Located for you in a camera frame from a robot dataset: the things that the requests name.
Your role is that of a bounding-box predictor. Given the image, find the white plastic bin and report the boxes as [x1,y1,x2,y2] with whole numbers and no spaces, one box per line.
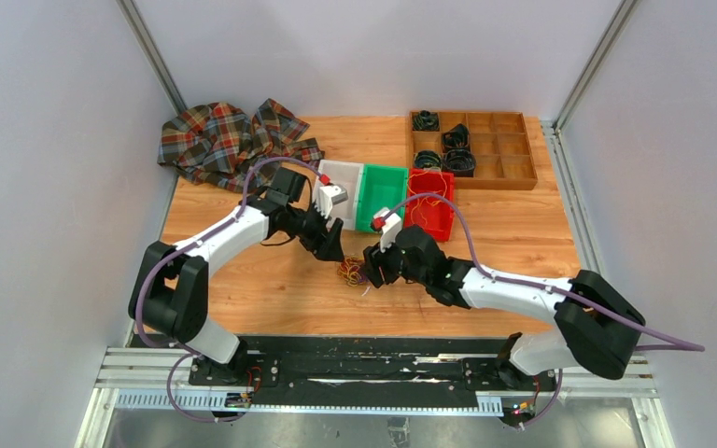
[314,160,364,231]

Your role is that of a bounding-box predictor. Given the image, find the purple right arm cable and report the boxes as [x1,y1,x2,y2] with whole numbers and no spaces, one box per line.
[373,192,706,354]

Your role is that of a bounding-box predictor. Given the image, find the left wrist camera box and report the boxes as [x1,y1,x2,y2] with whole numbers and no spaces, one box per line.
[314,184,348,221]

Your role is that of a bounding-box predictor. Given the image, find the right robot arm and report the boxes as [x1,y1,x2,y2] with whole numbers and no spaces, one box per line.
[362,226,646,389]

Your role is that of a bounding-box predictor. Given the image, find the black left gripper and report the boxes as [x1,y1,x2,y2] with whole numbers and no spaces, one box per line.
[287,200,345,262]

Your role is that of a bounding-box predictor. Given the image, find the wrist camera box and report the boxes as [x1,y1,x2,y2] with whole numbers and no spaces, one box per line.
[314,184,348,221]
[371,207,403,252]

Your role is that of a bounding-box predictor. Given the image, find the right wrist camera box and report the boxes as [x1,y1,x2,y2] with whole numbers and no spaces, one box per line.
[371,207,403,252]

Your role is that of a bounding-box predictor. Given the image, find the coloured wire bundle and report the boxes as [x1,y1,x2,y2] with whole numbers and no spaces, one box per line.
[336,257,371,289]

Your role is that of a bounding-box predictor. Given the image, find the plaid flannel shirt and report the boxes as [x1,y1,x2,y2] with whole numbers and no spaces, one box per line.
[157,99,325,192]

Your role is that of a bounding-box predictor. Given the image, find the black coiled cable top-left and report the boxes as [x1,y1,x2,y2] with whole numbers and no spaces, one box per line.
[411,109,442,133]

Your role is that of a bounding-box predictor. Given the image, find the red plastic bin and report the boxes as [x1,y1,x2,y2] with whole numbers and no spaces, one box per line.
[404,169,455,243]

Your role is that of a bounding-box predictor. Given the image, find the yellow wire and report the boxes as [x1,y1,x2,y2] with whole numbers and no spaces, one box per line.
[409,173,453,231]

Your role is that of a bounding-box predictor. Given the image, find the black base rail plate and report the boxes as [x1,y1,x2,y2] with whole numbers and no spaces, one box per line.
[162,335,556,412]

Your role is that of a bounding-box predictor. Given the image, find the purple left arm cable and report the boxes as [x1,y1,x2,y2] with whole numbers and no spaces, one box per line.
[133,155,332,425]

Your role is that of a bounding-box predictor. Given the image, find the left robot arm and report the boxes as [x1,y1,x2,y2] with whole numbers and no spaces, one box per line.
[128,168,348,385]

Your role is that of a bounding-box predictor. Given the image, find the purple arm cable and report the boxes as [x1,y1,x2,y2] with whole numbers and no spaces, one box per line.
[133,155,332,425]
[373,192,706,354]

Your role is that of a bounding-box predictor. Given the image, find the black coiled cable lower-left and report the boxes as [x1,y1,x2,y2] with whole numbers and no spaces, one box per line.
[413,149,443,172]

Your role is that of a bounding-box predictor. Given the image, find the green plastic bin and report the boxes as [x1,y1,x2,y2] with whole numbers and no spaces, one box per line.
[355,164,409,232]

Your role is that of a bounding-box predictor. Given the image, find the black coiled cable lower-right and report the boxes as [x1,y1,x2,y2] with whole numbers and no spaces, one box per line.
[442,147,478,179]

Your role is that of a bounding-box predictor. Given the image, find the black coiled cable middle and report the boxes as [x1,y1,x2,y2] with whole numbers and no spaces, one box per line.
[440,123,472,153]

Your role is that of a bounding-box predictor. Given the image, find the wooden compartment tray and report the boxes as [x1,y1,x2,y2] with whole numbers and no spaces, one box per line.
[406,109,538,190]

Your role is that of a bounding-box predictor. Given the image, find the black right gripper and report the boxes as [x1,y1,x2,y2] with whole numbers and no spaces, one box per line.
[360,230,429,288]

